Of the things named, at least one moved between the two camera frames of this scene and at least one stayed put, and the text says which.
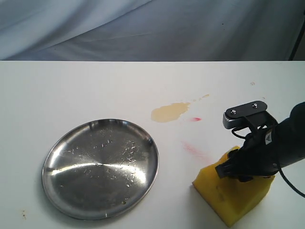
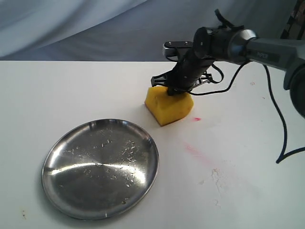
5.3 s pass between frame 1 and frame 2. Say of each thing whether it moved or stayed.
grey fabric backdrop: stayed
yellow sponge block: moved
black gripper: moved
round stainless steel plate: stayed
